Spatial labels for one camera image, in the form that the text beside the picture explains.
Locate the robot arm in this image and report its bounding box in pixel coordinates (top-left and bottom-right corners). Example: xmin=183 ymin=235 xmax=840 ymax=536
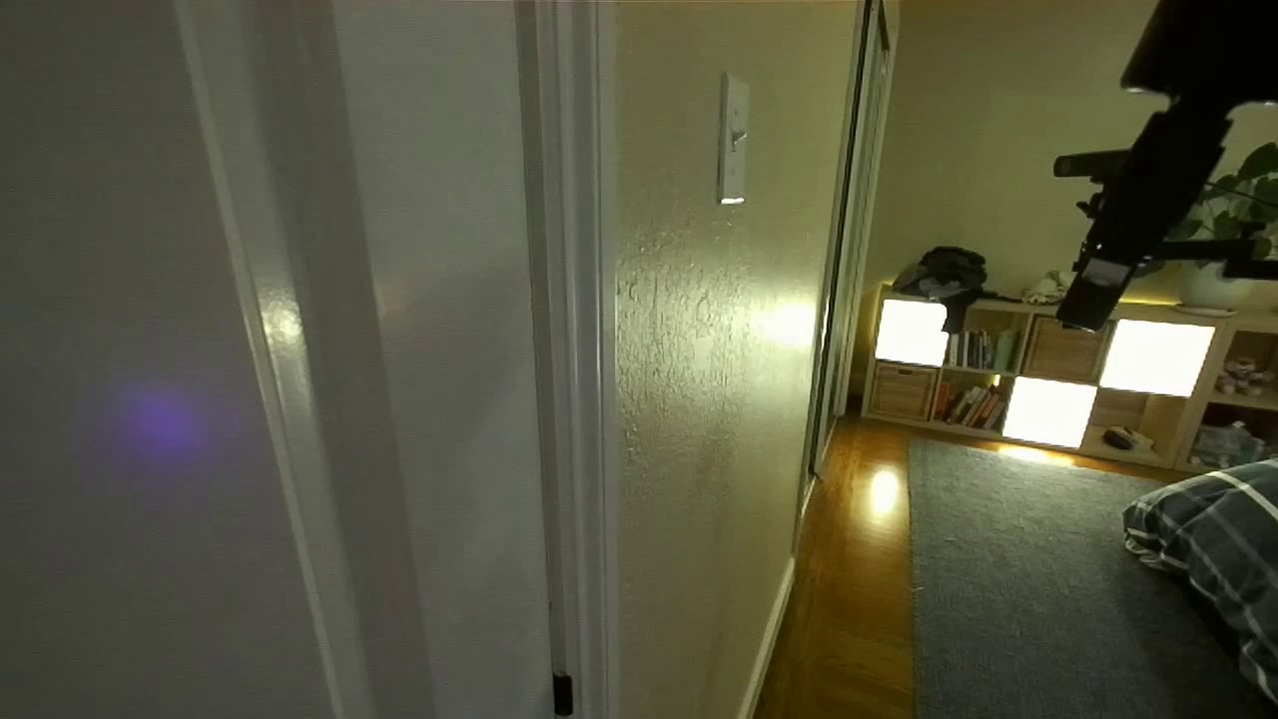
xmin=1053 ymin=0 xmax=1278 ymax=331

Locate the white closet door frame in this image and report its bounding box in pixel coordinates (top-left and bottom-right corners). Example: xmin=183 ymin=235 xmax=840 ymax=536
xmin=806 ymin=0 xmax=894 ymax=477

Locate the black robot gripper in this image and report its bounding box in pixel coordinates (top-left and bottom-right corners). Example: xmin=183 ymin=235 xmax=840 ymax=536
xmin=1053 ymin=94 xmax=1229 ymax=331

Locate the grey floor rug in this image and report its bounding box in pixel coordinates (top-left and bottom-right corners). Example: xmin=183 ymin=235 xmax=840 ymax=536
xmin=911 ymin=437 xmax=1276 ymax=719

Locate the plaid blanket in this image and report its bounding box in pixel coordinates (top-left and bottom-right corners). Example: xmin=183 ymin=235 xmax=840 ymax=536
xmin=1123 ymin=460 xmax=1278 ymax=702

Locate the wooden cube shelf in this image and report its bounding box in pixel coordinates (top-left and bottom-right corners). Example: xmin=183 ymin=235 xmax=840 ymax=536
xmin=862 ymin=291 xmax=1278 ymax=469

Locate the white wall light switch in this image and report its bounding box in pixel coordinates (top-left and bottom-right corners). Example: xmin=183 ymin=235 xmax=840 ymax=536
xmin=718 ymin=75 xmax=750 ymax=206

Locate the green potted plant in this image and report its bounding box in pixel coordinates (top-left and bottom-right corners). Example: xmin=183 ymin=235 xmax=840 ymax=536
xmin=1176 ymin=143 xmax=1278 ymax=260

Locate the black bag on shelf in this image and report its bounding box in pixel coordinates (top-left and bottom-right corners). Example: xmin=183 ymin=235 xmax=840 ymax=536
xmin=894 ymin=246 xmax=988 ymax=331

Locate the white panel door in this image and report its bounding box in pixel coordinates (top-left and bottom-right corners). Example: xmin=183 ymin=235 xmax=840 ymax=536
xmin=0 ymin=0 xmax=563 ymax=719

